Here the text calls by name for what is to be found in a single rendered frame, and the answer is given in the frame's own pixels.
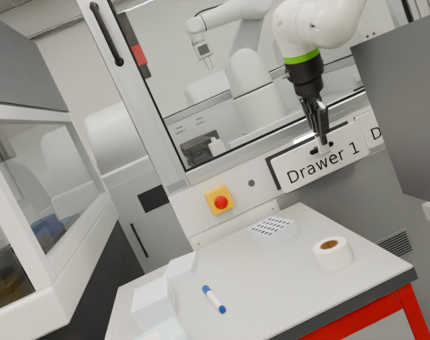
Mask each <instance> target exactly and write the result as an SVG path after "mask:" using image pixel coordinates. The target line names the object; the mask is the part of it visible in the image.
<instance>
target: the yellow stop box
mask: <svg viewBox="0 0 430 340"><path fill-rule="evenodd" d="M204 196H205V198H206V200H207V203H208V205H209V207H210V209H211V212H212V213H213V215H214V216H216V215H219V214H221V213H223V212H225V211H227V210H229V209H231V208H233V207H235V204H234V201H233V200H232V197H231V195H230V193H229V191H228V188H227V186H226V185H224V184H223V185H220V186H218V187H216V188H214V189H212V190H209V191H208V192H205V193H204ZM218 196H225V197H226V198H227V200H228V205H227V207H226V208H224V209H218V208H217V207H216V206H215V199H216V197H218Z"/></svg>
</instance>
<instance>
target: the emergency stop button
mask: <svg viewBox="0 0 430 340"><path fill-rule="evenodd" d="M227 205H228V200H227V198H226V197H225V196H218V197H216V199H215V206H216V207H217V208H218V209H224V208H226V207H227Z"/></svg>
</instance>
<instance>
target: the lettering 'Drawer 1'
mask: <svg viewBox="0 0 430 340"><path fill-rule="evenodd" d="M351 144H352V145H353V148H354V151H355V153H353V154H356V153H358V152H359V151H356V149H355V146H354V143H353V142H352V143H350V144H349V145H351ZM342 151H343V150H341V151H340V152H338V153H339V156H340V158H341V160H343V159H342V156H341V152H342ZM332 156H335V158H333V159H331V157H332ZM336 158H337V156H336V155H335V154H332V155H331V156H330V157H329V161H330V163H332V164H335V163H337V162H338V160H337V161H336V162H334V163H333V162H332V160H334V159H336ZM321 162H322V163H323V165H324V166H325V167H327V159H326V158H325V164H324V162H323V161H322V160H320V164H321ZM316 164H317V166H318V167H319V168H320V170H322V164H321V167H320V166H319V165H318V163H316ZM310 166H312V167H313V168H311V169H313V172H312V173H310V172H309V171H310V170H311V169H309V170H308V174H310V175H312V174H313V173H314V172H315V173H316V171H315V168H314V166H313V165H309V166H308V167H310ZM308 167H307V168H308ZM303 169H305V168H303ZM303 169H302V170H303ZM302 170H300V172H301V174H302V177H303V178H304V175H303V173H302ZM291 172H295V173H296V174H297V179H296V180H295V181H297V180H298V178H299V175H298V173H297V171H295V170H293V171H289V172H287V174H288V177H289V179H290V182H291V183H294V182H295V181H292V180H291V178H290V175H289V173H291Z"/></svg>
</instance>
